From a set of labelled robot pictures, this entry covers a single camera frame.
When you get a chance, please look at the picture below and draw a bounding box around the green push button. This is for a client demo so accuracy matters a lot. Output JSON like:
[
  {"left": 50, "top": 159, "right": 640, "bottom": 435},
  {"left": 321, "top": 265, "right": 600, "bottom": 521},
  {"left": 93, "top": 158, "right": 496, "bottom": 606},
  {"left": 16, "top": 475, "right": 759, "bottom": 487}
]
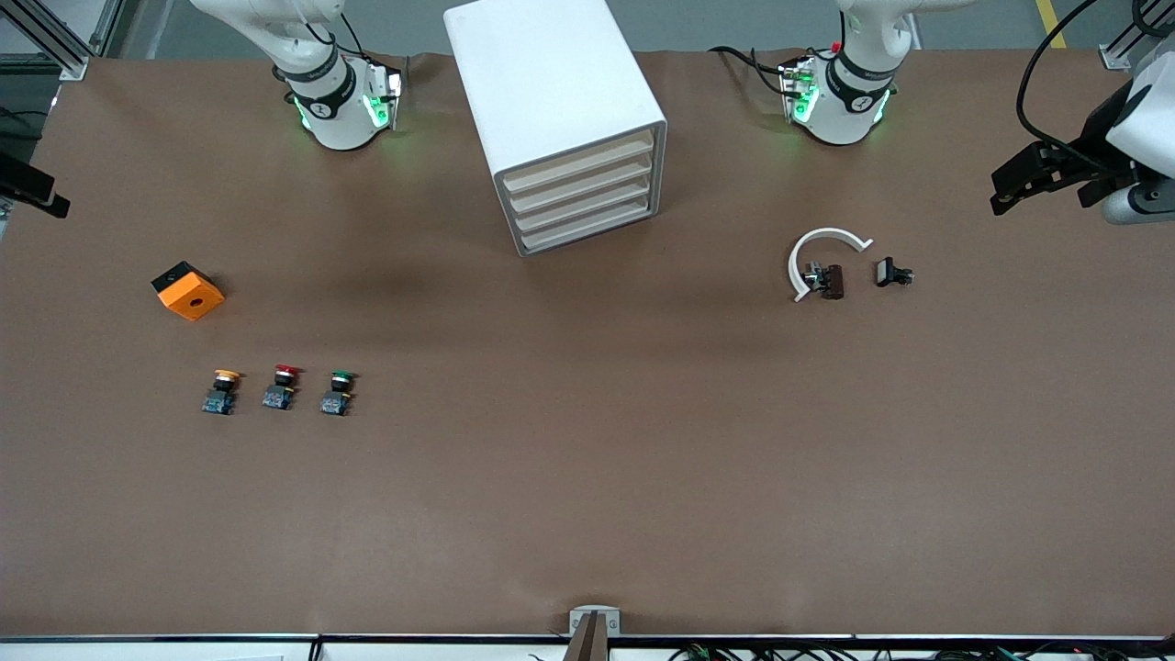
[{"left": 319, "top": 370, "right": 360, "bottom": 417}]

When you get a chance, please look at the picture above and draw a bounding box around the yellow push button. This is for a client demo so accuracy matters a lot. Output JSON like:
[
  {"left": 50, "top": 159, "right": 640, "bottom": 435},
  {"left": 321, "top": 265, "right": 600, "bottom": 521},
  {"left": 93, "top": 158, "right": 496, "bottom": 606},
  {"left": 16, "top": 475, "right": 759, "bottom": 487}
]
[{"left": 202, "top": 369, "right": 244, "bottom": 416}]

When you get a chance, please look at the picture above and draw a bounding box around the red push button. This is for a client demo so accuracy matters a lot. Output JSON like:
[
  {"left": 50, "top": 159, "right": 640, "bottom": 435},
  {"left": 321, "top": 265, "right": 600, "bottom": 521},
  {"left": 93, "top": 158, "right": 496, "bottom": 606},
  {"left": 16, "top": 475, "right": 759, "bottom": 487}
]
[{"left": 262, "top": 364, "right": 304, "bottom": 411}]

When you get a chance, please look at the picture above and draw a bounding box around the orange and black box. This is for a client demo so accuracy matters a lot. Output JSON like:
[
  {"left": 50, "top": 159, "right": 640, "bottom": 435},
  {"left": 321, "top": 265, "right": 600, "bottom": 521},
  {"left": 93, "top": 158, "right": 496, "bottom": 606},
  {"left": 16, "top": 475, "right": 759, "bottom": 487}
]
[{"left": 151, "top": 261, "right": 226, "bottom": 322}]

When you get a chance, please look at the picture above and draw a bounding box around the aluminium frame profile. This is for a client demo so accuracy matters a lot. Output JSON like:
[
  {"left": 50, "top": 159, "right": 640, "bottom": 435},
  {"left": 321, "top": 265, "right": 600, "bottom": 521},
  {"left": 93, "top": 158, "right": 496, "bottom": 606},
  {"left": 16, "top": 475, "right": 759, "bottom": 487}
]
[
  {"left": 1099, "top": 0, "right": 1175, "bottom": 73},
  {"left": 0, "top": 0, "right": 120, "bottom": 82}
]

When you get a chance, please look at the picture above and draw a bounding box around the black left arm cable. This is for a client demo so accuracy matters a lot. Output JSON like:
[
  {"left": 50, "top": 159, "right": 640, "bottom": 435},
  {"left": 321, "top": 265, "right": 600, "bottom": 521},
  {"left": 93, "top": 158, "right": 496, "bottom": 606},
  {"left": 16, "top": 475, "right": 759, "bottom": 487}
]
[{"left": 1014, "top": 0, "right": 1175, "bottom": 159}]

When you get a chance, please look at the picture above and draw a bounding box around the white curved plastic ring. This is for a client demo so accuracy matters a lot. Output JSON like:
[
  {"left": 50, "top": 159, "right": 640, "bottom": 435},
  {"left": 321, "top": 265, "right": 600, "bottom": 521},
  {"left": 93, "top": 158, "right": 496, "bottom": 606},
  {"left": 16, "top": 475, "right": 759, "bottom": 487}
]
[{"left": 789, "top": 227, "right": 874, "bottom": 304}]

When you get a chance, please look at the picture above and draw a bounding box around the thin black base cable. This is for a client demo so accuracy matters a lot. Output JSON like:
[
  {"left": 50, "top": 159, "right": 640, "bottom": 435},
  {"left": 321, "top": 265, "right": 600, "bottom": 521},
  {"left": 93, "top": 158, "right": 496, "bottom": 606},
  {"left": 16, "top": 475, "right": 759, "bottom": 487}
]
[{"left": 305, "top": 9, "right": 409, "bottom": 93}]

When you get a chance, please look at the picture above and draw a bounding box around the white table edge rail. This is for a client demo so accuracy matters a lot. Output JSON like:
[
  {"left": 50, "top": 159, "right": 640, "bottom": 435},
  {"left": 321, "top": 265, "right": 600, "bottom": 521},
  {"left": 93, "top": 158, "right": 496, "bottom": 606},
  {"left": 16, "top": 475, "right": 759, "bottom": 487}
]
[{"left": 0, "top": 633, "right": 1175, "bottom": 661}]

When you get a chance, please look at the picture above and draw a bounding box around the black cable bundle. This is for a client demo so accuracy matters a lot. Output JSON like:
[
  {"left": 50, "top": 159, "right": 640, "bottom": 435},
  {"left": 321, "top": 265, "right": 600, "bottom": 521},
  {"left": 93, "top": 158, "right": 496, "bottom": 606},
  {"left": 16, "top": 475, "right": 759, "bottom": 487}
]
[{"left": 670, "top": 643, "right": 1175, "bottom": 661}]

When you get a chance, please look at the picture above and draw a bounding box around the grey metal bracket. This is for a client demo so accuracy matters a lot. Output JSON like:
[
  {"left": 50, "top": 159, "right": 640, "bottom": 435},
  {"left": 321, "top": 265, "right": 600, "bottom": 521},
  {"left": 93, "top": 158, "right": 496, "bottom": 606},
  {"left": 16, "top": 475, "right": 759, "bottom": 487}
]
[{"left": 569, "top": 606, "right": 621, "bottom": 636}]

